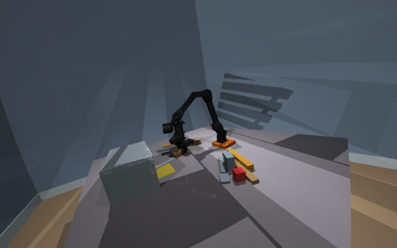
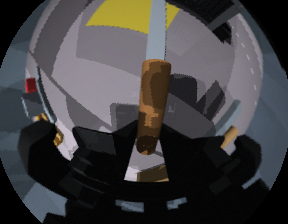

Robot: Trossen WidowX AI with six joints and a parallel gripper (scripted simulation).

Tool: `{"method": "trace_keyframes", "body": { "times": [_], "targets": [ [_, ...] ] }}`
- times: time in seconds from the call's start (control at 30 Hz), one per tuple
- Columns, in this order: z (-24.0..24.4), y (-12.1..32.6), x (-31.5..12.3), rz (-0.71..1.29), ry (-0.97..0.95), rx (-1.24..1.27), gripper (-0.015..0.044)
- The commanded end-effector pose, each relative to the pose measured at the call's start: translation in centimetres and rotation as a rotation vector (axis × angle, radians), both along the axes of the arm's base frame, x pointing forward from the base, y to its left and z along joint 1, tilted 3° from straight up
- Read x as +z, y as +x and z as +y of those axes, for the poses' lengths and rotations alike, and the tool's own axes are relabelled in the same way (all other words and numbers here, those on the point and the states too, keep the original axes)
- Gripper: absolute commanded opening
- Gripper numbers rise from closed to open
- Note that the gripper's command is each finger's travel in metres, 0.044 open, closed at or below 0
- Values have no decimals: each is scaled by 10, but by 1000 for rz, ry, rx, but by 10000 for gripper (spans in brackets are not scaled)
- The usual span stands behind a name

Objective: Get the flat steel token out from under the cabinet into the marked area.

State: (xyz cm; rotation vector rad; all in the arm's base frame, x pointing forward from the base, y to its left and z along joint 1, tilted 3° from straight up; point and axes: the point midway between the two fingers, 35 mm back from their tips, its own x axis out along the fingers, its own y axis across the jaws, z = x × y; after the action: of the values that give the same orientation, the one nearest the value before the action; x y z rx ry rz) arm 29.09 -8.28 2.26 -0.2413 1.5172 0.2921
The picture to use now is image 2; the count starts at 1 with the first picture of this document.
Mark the long tan wooden bar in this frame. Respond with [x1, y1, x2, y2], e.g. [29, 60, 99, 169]
[42, 113, 64, 141]

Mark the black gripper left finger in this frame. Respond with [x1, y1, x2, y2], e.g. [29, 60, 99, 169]
[72, 120, 139, 180]

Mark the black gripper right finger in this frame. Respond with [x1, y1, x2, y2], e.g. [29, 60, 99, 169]
[159, 124, 225, 181]

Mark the orange-brown wooden bar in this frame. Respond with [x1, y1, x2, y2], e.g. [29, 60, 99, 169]
[36, 115, 63, 147]

